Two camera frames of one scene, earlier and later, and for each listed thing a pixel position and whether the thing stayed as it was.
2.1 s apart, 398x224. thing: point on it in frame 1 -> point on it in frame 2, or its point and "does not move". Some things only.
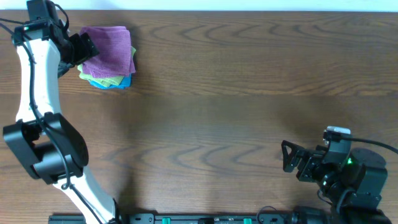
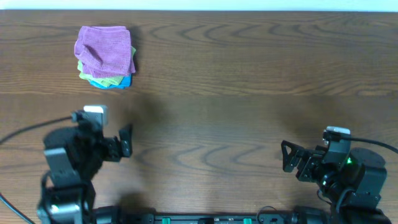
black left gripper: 84,54 -> 114,143
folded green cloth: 104,81 does not move
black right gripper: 310,162 does not move
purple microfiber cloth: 115,59 does not move
